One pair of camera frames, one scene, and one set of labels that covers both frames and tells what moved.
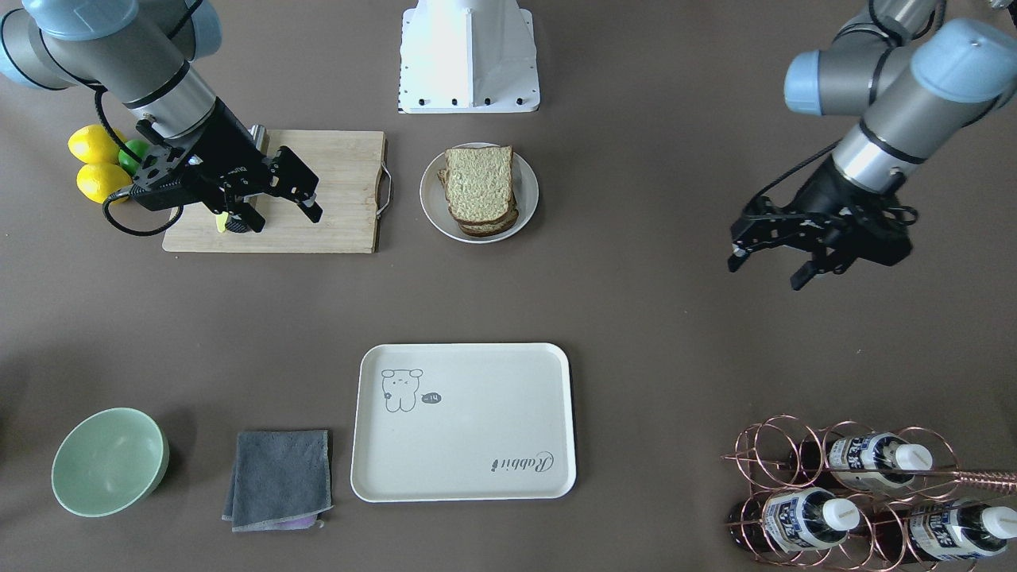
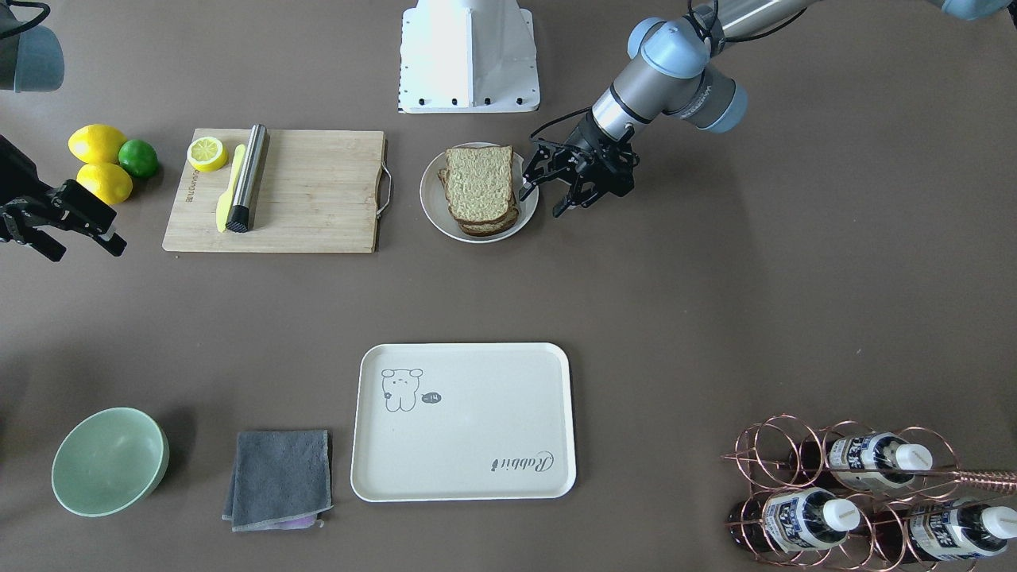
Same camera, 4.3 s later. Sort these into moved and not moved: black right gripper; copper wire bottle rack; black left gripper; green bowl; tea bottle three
Moved: black right gripper; black left gripper
Not moved: copper wire bottle rack; tea bottle three; green bowl
